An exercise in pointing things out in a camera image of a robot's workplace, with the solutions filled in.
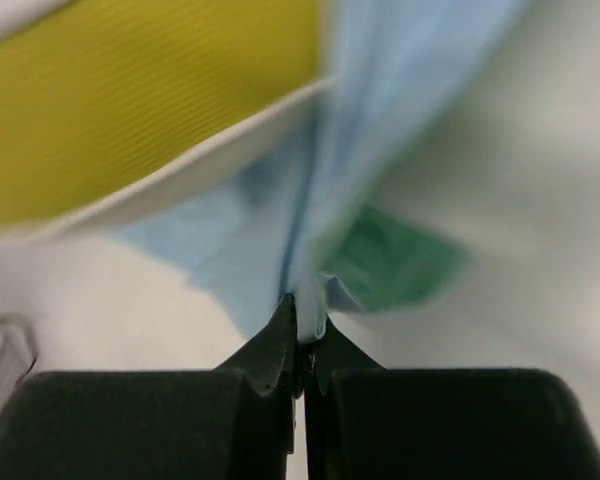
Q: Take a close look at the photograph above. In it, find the white pillow with yellow edge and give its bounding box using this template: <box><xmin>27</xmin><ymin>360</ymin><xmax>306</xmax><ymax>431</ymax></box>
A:
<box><xmin>0</xmin><ymin>0</ymin><xmax>331</xmax><ymax>238</ymax></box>

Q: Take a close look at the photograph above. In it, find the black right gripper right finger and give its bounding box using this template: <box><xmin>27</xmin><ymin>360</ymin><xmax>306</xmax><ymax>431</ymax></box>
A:
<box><xmin>303</xmin><ymin>325</ymin><xmax>600</xmax><ymax>479</ymax></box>

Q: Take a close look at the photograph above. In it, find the light blue pillowcase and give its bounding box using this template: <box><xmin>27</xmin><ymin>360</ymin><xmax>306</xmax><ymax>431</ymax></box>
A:
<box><xmin>119</xmin><ymin>1</ymin><xmax>528</xmax><ymax>343</ymax></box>

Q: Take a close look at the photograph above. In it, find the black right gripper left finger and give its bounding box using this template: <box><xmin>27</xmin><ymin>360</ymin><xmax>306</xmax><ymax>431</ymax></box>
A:
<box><xmin>0</xmin><ymin>295</ymin><xmax>297</xmax><ymax>479</ymax></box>

